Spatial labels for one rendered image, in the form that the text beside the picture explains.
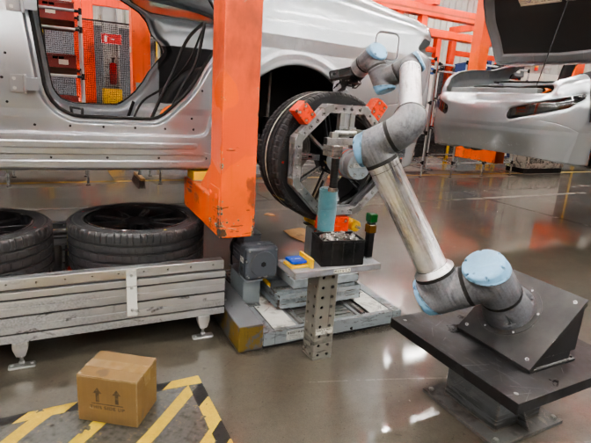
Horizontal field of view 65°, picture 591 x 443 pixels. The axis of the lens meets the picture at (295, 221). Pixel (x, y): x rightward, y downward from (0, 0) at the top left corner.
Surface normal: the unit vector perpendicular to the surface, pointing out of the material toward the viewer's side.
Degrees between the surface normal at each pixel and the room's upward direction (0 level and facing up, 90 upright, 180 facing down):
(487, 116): 87
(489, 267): 39
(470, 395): 90
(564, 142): 99
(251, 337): 90
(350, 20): 81
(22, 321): 90
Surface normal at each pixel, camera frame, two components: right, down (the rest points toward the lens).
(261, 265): 0.43, 0.25
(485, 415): -0.89, 0.06
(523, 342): -0.56, -0.67
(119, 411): -0.13, 0.25
